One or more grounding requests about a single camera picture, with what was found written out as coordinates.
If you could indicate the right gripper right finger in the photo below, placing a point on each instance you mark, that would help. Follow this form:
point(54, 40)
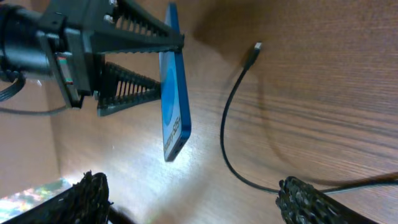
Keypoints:
point(301, 203)

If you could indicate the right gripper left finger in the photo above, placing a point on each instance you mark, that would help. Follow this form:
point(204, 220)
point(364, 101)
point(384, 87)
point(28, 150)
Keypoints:
point(86, 201)

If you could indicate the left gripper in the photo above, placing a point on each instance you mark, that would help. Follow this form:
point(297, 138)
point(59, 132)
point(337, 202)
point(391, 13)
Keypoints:
point(52, 45)

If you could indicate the blue Galaxy smartphone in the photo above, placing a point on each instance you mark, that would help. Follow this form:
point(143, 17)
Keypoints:
point(176, 117)

